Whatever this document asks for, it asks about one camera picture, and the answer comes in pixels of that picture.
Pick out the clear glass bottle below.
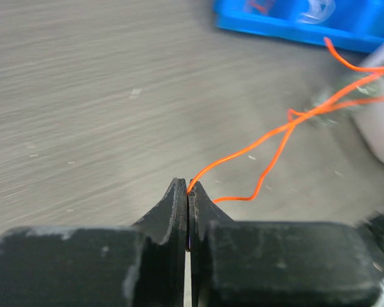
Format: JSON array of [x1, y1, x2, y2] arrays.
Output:
[[303, 72, 384, 126]]

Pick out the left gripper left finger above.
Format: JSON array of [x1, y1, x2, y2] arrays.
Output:
[[0, 178, 187, 306]]

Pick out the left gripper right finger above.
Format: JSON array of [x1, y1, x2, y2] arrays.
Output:
[[188, 183, 381, 306]]

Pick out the white string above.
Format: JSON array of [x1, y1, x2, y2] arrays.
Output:
[[296, 0, 337, 26]]

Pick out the blue three-compartment bin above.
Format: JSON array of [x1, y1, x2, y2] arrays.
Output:
[[213, 1, 384, 53]]

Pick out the orange string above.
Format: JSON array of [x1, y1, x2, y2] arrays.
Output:
[[243, 0, 278, 15], [186, 36, 384, 204]]

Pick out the white plastic basket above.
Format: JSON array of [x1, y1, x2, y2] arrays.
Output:
[[353, 43, 384, 164]]

